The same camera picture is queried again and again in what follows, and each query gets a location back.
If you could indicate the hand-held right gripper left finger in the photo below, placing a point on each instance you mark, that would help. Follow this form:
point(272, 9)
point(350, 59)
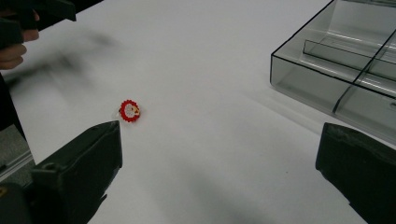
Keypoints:
point(77, 168)

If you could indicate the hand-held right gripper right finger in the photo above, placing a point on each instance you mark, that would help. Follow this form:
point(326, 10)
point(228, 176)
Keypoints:
point(361, 168)

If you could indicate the clear smoky divided organizer box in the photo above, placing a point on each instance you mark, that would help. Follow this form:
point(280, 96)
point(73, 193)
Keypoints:
point(339, 62)

